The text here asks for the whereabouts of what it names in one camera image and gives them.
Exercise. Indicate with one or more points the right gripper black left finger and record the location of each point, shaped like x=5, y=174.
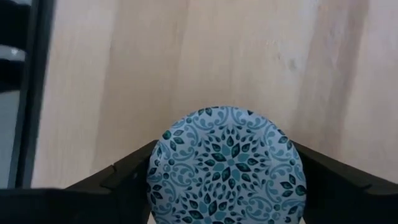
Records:
x=124, y=196

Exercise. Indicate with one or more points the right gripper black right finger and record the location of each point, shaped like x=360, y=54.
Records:
x=335, y=199

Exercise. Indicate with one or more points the blue teal patterned round tin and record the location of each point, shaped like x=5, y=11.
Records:
x=227, y=168

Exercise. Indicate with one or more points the black table edge rail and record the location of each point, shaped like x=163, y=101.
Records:
x=34, y=93

